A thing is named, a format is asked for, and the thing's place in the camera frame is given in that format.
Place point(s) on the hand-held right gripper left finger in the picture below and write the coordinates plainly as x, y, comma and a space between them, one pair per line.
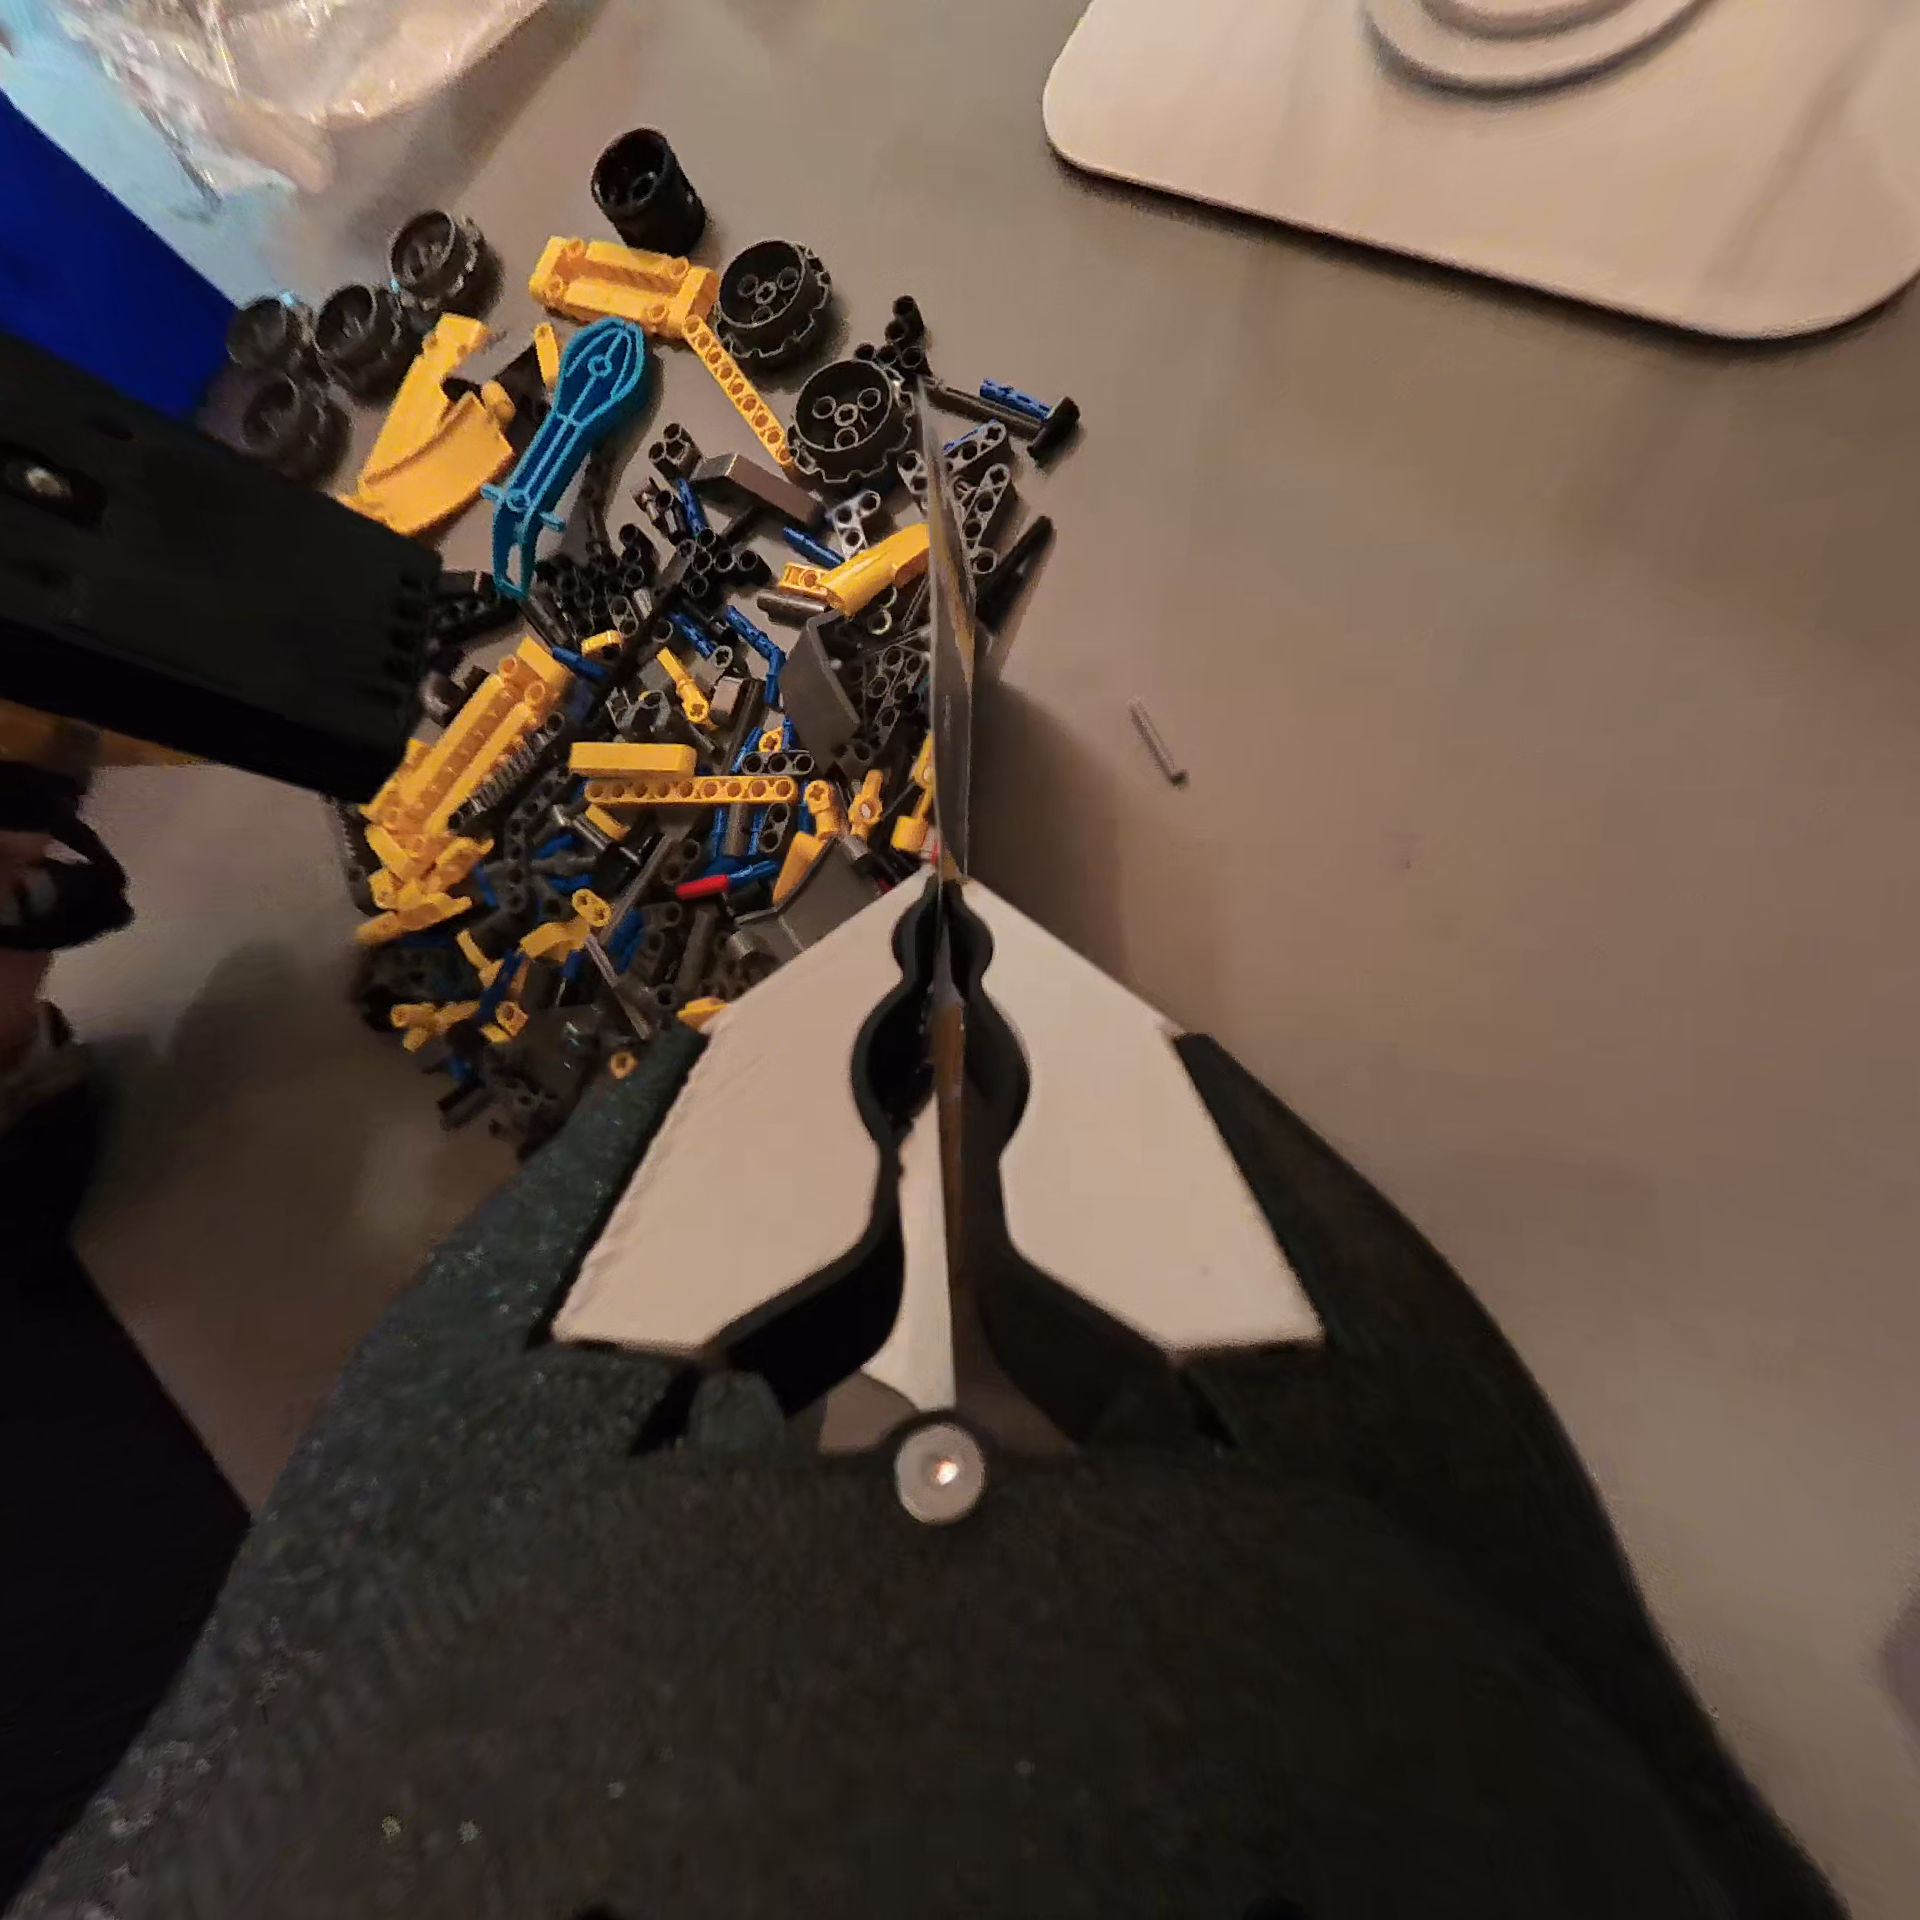
735, 1185

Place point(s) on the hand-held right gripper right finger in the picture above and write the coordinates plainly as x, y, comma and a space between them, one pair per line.
1154, 1185

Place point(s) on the pile of toy building pieces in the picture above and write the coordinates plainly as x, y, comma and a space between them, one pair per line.
675, 756

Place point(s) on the yellow sticker sheet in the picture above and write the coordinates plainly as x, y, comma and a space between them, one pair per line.
953, 690

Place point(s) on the blue bin holding bags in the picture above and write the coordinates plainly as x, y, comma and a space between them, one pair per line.
89, 269

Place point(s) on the teal toy brick separator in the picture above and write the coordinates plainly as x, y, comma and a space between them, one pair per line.
578, 405

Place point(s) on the grey toy axle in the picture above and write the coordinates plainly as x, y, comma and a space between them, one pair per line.
1158, 742

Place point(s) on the empty clear plastic bags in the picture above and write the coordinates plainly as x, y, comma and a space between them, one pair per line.
270, 75

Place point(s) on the white book stand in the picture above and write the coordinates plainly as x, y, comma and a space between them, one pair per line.
1501, 195

